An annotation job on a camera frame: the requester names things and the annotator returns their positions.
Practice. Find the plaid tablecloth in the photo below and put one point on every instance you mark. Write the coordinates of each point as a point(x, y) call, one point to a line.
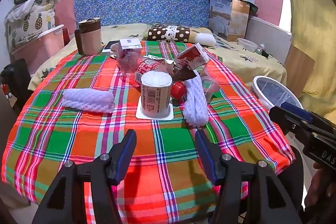
point(78, 134)

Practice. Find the clear plastic bottle red cap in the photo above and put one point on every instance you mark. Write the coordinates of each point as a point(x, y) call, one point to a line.
point(128, 64)

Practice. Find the small black object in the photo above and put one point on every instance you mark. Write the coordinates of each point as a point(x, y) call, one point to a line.
point(266, 54)

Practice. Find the red white milk carton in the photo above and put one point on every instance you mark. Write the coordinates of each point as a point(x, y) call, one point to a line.
point(193, 57)

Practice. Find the brown tumbler mug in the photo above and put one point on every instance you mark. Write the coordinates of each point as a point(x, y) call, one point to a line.
point(90, 40)

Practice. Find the pineapple print bedding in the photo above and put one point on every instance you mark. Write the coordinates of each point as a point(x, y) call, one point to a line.
point(31, 19)

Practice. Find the small white carton box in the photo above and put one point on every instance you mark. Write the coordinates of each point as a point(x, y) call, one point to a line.
point(130, 45)

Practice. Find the white smartphone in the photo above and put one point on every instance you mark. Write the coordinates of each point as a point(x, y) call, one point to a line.
point(109, 47)

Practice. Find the yellow curtain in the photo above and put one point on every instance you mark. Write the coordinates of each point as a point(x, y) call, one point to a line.
point(309, 29)

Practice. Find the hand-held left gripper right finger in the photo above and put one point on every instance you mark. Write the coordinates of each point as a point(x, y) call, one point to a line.
point(207, 155)

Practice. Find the small green bottle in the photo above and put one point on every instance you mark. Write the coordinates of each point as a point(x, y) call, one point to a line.
point(260, 48)

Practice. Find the white foam net sleeve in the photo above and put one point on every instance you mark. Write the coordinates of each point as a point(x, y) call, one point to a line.
point(86, 100)
point(195, 103)

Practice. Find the clear plastic bowl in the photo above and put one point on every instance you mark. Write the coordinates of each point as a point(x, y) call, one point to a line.
point(246, 45)

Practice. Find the quilt packaging box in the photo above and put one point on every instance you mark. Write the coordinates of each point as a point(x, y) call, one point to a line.
point(223, 19)

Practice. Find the brown polka dot pillow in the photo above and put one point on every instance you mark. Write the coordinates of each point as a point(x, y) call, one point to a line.
point(168, 33)

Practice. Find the clear plastic cup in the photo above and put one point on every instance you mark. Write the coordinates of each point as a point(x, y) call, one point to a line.
point(211, 86)

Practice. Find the foil snack wrapper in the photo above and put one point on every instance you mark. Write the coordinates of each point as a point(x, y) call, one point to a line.
point(183, 74)

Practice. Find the paper instant noodle cup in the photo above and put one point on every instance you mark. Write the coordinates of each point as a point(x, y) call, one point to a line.
point(155, 95)

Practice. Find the person's right hand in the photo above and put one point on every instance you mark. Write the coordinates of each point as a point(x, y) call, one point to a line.
point(323, 187)

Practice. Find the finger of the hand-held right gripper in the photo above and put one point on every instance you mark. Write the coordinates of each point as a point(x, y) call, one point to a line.
point(286, 119)
point(296, 110)

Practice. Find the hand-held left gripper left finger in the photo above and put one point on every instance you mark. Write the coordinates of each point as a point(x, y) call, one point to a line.
point(123, 155)

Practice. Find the pink storage box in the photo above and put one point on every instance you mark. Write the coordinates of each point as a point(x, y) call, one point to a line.
point(42, 48)

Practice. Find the yellow pineapple print bedsheet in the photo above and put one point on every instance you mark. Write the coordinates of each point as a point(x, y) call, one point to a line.
point(262, 66)

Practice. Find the white trash bin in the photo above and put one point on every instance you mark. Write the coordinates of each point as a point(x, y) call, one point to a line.
point(256, 83)

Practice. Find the white fluffy towel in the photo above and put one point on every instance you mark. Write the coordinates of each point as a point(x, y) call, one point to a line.
point(206, 39)

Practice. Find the black backpack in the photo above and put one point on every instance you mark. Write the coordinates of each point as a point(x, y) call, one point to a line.
point(15, 82)

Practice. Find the white cabinet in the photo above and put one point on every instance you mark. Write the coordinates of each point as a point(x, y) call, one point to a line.
point(267, 37)

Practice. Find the wooden board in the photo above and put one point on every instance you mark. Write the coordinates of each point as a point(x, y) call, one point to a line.
point(299, 69)

